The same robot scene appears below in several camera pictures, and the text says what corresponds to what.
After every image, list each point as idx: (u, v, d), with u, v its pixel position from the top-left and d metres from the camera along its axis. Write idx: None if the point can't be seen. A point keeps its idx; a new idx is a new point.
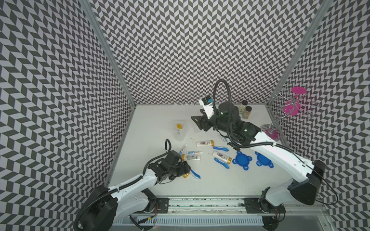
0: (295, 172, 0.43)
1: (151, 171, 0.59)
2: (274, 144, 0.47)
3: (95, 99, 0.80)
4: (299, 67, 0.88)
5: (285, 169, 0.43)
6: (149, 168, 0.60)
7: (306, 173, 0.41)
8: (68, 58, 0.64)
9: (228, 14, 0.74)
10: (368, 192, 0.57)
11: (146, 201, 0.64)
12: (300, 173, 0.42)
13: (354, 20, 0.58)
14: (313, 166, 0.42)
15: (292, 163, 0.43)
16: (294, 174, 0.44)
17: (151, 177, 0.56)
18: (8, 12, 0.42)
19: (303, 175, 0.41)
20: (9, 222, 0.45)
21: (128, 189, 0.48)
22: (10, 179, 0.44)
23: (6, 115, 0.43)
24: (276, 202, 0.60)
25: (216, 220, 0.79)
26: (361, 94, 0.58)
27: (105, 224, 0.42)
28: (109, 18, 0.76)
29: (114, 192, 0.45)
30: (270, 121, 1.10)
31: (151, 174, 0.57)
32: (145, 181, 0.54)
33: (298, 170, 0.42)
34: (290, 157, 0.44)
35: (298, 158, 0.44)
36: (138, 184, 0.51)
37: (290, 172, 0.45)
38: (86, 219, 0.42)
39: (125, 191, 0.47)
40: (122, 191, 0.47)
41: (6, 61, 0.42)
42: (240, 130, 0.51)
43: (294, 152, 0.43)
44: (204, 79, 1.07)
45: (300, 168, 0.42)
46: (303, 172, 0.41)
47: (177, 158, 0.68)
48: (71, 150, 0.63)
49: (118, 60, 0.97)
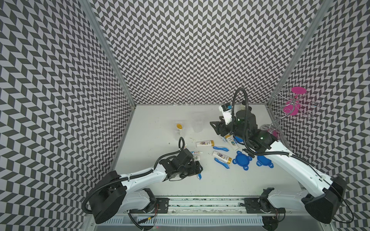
0: (311, 185, 0.42)
1: (162, 168, 0.58)
2: (290, 155, 0.47)
3: (95, 99, 0.80)
4: (299, 67, 0.88)
5: (301, 182, 0.44)
6: (160, 164, 0.59)
7: (323, 188, 0.40)
8: (68, 58, 0.64)
9: (228, 14, 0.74)
10: (368, 192, 0.57)
11: (148, 200, 0.64)
12: (316, 187, 0.41)
13: (354, 20, 0.58)
14: (331, 182, 0.41)
15: (308, 175, 0.42)
16: (310, 187, 0.42)
17: (160, 173, 0.56)
18: (8, 11, 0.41)
19: (320, 189, 0.40)
20: (9, 222, 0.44)
21: (138, 179, 0.49)
22: (10, 179, 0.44)
23: (6, 115, 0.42)
24: (277, 204, 0.61)
25: (216, 220, 0.79)
26: (361, 94, 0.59)
27: (110, 211, 0.43)
28: (109, 17, 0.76)
29: (124, 180, 0.46)
30: (270, 121, 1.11)
31: (161, 170, 0.57)
32: (154, 175, 0.54)
33: (314, 184, 0.41)
34: (307, 170, 0.43)
35: (316, 172, 0.43)
36: (148, 176, 0.52)
37: (306, 185, 0.43)
38: (95, 200, 0.43)
39: (134, 182, 0.47)
40: (132, 181, 0.47)
41: (6, 61, 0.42)
42: (257, 137, 0.52)
43: (311, 166, 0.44)
44: (204, 79, 1.07)
45: (316, 181, 0.41)
46: (319, 186, 0.40)
47: (189, 158, 0.67)
48: (71, 150, 0.63)
49: (118, 60, 0.96)
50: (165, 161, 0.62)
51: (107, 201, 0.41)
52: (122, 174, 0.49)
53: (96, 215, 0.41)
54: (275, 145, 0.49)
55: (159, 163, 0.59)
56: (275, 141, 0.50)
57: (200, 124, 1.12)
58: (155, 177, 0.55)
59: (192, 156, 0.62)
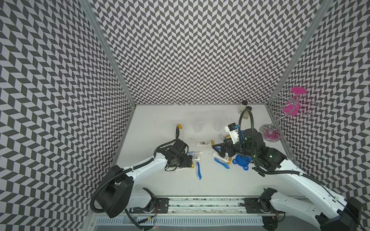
0: (324, 205, 0.41)
1: (162, 155, 0.59)
2: (300, 174, 0.47)
3: (95, 99, 0.80)
4: (299, 67, 0.88)
5: (314, 201, 0.44)
6: (158, 152, 0.61)
7: (336, 209, 0.39)
8: (68, 58, 0.64)
9: (228, 14, 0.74)
10: (368, 192, 0.57)
11: (150, 197, 0.65)
12: (330, 209, 0.40)
13: (353, 20, 0.58)
14: (345, 203, 0.40)
15: (321, 196, 0.42)
16: (324, 209, 0.42)
17: (161, 160, 0.57)
18: (8, 12, 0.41)
19: (335, 211, 0.39)
20: (9, 222, 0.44)
21: (141, 170, 0.49)
22: (10, 179, 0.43)
23: (6, 115, 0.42)
24: (279, 208, 0.61)
25: (216, 220, 0.79)
26: (361, 94, 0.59)
27: (121, 202, 0.43)
28: (109, 17, 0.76)
29: (129, 171, 0.47)
30: (270, 121, 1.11)
31: (161, 157, 0.58)
32: (156, 163, 0.55)
33: (328, 204, 0.41)
34: (319, 189, 0.43)
35: (328, 191, 0.43)
36: (150, 165, 0.53)
37: (320, 205, 0.43)
38: (103, 198, 0.43)
39: (138, 172, 0.48)
40: (136, 172, 0.48)
41: (6, 61, 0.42)
42: (265, 155, 0.53)
43: (323, 186, 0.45)
44: (205, 80, 1.07)
45: (330, 203, 0.41)
46: (333, 207, 0.40)
47: (184, 145, 0.71)
48: (71, 150, 0.63)
49: (118, 60, 0.97)
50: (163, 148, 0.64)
51: (115, 195, 0.42)
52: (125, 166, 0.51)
53: (108, 211, 0.41)
54: (284, 165, 0.49)
55: (158, 151, 0.61)
56: (284, 160, 0.51)
57: (200, 124, 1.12)
58: (156, 165, 0.56)
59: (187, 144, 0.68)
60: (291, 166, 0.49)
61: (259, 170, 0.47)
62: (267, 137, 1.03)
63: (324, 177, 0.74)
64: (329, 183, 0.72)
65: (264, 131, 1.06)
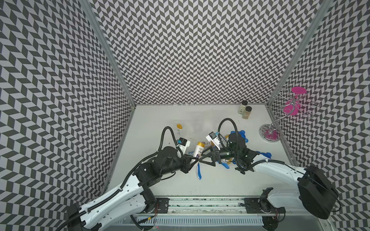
0: (289, 178, 0.47)
1: (135, 180, 0.50)
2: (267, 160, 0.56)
3: (95, 99, 0.80)
4: (299, 67, 0.88)
5: (285, 180, 0.49)
6: (133, 175, 0.51)
7: (297, 177, 0.45)
8: (68, 58, 0.64)
9: (228, 14, 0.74)
10: (368, 192, 0.57)
11: (144, 205, 0.64)
12: (293, 179, 0.46)
13: (354, 20, 0.58)
14: (304, 171, 0.46)
15: (284, 172, 0.49)
16: (292, 182, 0.47)
17: (133, 188, 0.48)
18: (8, 12, 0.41)
19: (296, 181, 0.45)
20: (9, 222, 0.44)
21: (101, 207, 0.44)
22: (10, 179, 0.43)
23: (6, 115, 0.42)
24: (277, 205, 0.61)
25: (216, 220, 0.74)
26: (361, 94, 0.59)
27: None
28: (109, 17, 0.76)
29: (83, 214, 0.42)
30: (270, 121, 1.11)
31: (134, 184, 0.49)
32: (125, 194, 0.47)
33: (289, 176, 0.47)
34: (282, 167, 0.51)
35: (290, 167, 0.50)
36: (117, 198, 0.46)
37: (289, 181, 0.48)
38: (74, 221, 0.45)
39: (96, 211, 0.43)
40: (93, 212, 0.43)
41: (6, 61, 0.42)
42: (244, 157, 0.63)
43: (285, 164, 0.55)
44: (204, 79, 1.07)
45: (292, 174, 0.47)
46: (294, 177, 0.46)
47: (168, 159, 0.53)
48: (71, 150, 0.63)
49: (118, 60, 0.96)
50: (140, 169, 0.52)
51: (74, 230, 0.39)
52: (83, 207, 0.43)
53: None
54: (257, 159, 0.59)
55: (132, 175, 0.51)
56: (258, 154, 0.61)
57: (200, 124, 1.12)
58: (125, 196, 0.48)
59: (174, 157, 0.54)
60: (261, 157, 0.59)
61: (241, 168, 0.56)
62: (267, 137, 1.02)
63: None
64: None
65: (264, 131, 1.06)
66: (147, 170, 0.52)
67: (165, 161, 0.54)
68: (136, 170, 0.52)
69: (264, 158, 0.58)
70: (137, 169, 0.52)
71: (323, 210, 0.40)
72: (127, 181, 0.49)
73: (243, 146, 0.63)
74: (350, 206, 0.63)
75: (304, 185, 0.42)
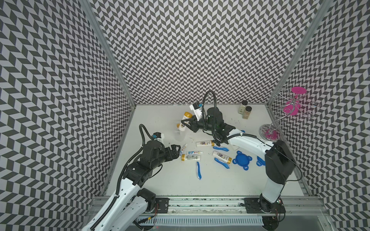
0: (258, 150, 0.52)
1: (128, 182, 0.49)
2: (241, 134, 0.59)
3: (95, 99, 0.80)
4: (299, 67, 0.88)
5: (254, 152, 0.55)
6: (124, 178, 0.50)
7: (265, 150, 0.49)
8: (68, 58, 0.64)
9: (228, 14, 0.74)
10: (368, 192, 0.57)
11: (146, 203, 0.64)
12: (261, 151, 0.51)
13: (354, 20, 0.58)
14: (272, 144, 0.51)
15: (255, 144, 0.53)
16: (260, 154, 0.52)
17: (129, 190, 0.48)
18: (8, 12, 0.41)
19: (264, 152, 0.49)
20: (9, 222, 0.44)
21: (105, 221, 0.42)
22: (10, 179, 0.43)
23: (6, 115, 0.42)
24: (273, 200, 0.61)
25: (216, 220, 0.79)
26: (361, 94, 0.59)
27: None
28: (109, 17, 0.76)
29: None
30: (270, 121, 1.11)
31: (128, 185, 0.48)
32: (124, 197, 0.47)
33: (259, 148, 0.51)
34: (253, 140, 0.54)
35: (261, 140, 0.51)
36: (117, 205, 0.45)
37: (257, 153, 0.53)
38: None
39: (101, 226, 0.41)
40: (98, 227, 0.41)
41: (6, 61, 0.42)
42: (220, 130, 0.65)
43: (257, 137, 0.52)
44: (204, 79, 1.07)
45: (260, 147, 0.51)
46: (262, 149, 0.50)
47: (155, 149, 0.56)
48: (71, 150, 0.63)
49: (118, 60, 0.97)
50: (129, 170, 0.52)
51: None
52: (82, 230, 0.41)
53: None
54: (232, 132, 0.62)
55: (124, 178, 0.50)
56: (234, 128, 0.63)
57: None
58: (125, 199, 0.48)
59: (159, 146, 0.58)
60: (236, 131, 0.61)
61: (217, 141, 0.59)
62: (267, 137, 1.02)
63: (324, 177, 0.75)
64: (329, 183, 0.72)
65: (264, 131, 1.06)
66: (136, 168, 0.52)
67: (152, 152, 0.56)
68: (125, 173, 0.51)
69: (238, 132, 0.61)
70: (126, 172, 0.51)
71: (281, 175, 0.47)
72: (121, 186, 0.48)
73: (220, 120, 0.65)
74: (350, 206, 0.63)
75: (270, 156, 0.47)
